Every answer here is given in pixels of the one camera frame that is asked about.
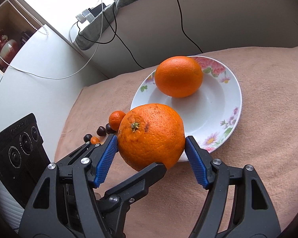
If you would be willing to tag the orange kumquat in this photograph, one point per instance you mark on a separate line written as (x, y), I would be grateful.
(95, 140)

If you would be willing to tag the white cabinet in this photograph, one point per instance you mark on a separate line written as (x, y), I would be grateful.
(39, 54)

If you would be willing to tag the dark red cherry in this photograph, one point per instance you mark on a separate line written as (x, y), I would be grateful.
(87, 137)
(100, 131)

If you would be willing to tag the white floral plate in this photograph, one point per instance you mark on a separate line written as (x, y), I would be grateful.
(213, 109)

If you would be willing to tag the small mandarin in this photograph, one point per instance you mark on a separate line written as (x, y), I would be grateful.
(115, 120)

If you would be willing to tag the grey windowsill cloth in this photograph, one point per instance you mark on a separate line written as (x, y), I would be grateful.
(106, 17)

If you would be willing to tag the black power adapter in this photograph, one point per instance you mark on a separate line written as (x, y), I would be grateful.
(99, 8)

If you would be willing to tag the dark plum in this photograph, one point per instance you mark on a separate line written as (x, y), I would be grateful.
(109, 129)

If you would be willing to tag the white power strip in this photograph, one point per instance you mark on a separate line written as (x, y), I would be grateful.
(85, 17)

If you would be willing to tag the large orange with green stem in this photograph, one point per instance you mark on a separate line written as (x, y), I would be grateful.
(151, 138)

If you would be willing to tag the red and white jar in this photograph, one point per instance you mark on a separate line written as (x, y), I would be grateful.
(8, 52)

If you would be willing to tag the pink blanket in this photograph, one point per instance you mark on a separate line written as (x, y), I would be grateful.
(263, 104)

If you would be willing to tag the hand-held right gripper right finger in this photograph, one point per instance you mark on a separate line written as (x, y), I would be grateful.
(197, 163)

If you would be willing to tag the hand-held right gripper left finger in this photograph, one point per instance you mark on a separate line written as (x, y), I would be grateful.
(106, 158)

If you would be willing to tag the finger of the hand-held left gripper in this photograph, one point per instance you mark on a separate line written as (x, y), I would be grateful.
(74, 153)
(139, 181)

